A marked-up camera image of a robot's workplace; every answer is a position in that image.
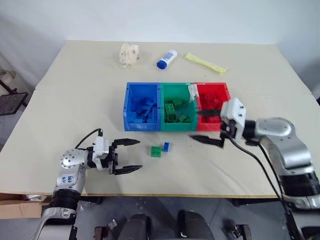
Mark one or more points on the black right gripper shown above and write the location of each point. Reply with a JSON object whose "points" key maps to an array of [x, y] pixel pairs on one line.
{"points": [[228, 130]]}

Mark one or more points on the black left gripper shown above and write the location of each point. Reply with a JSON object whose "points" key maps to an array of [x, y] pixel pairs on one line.
{"points": [[113, 157]]}

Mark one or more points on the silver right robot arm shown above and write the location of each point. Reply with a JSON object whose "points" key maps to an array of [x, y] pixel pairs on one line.
{"points": [[287, 145]]}

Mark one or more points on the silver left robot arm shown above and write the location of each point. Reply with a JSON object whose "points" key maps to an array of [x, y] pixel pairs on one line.
{"points": [[67, 180]]}

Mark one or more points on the red toy block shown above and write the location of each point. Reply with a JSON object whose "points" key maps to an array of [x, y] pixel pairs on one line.
{"points": [[211, 120]]}

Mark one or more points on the green plastic bin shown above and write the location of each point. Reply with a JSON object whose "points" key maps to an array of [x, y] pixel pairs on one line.
{"points": [[186, 126]]}

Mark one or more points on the green square toy block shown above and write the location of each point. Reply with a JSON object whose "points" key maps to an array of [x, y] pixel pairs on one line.
{"points": [[156, 151]]}

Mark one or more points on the red plastic bin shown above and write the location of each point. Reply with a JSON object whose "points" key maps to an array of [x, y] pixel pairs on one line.
{"points": [[223, 91]]}

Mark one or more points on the white tape strip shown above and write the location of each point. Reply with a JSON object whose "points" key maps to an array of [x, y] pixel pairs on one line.
{"points": [[192, 92]]}

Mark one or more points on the small blue toy block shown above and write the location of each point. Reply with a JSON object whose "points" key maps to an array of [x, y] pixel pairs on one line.
{"points": [[166, 146]]}

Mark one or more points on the blue plastic bin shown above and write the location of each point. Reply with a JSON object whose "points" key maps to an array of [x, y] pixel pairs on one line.
{"points": [[130, 110]]}

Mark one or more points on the long yellow packet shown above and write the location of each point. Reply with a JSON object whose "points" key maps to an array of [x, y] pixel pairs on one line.
{"points": [[206, 63]]}

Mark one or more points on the dark rounded shape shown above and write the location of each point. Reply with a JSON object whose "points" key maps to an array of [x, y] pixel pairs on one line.
{"points": [[136, 226], [195, 225]]}

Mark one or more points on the white bottle with blue cap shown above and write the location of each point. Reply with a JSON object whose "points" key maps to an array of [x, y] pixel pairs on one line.
{"points": [[167, 58]]}

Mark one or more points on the crumpled white tissue wad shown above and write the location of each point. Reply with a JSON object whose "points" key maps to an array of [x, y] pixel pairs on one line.
{"points": [[128, 55]]}

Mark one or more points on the brown cardboard box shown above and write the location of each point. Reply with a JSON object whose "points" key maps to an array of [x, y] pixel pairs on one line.
{"points": [[20, 207]]}

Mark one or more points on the black metal stand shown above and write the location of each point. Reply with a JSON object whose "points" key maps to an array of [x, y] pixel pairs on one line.
{"points": [[11, 100]]}

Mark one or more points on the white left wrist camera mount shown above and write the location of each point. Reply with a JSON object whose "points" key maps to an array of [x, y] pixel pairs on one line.
{"points": [[101, 150]]}

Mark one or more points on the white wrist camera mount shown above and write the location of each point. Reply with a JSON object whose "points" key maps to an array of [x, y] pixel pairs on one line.
{"points": [[233, 111], [101, 150]]}

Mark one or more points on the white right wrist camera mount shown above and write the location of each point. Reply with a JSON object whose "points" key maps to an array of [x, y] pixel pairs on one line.
{"points": [[233, 111]]}

